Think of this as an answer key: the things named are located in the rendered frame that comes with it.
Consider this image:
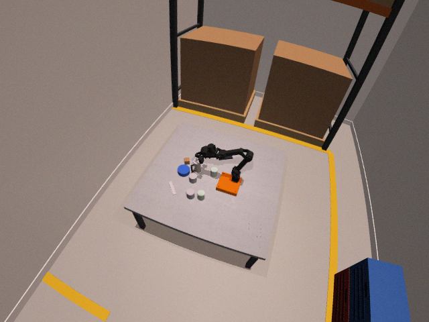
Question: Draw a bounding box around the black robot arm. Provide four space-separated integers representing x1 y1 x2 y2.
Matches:
200 144 253 183

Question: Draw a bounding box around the blue cylinder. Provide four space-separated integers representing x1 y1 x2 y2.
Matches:
178 164 190 177

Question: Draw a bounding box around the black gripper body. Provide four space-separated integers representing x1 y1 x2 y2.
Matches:
198 151 210 164

